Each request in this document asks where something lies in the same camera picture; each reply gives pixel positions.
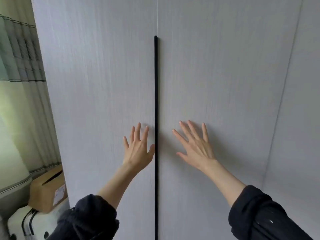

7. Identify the white suitcase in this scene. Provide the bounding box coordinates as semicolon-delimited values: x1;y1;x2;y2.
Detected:
7;197;71;240

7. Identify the person's left hand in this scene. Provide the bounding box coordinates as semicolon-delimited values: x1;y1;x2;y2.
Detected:
121;123;156;173

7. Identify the light grey wardrobe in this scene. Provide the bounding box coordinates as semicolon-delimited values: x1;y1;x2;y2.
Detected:
31;0;320;240

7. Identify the brown cardboard box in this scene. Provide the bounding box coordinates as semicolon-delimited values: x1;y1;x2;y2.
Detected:
28;165;68;214

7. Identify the person's right hand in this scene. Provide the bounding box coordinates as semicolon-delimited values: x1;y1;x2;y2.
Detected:
172;120;217;173

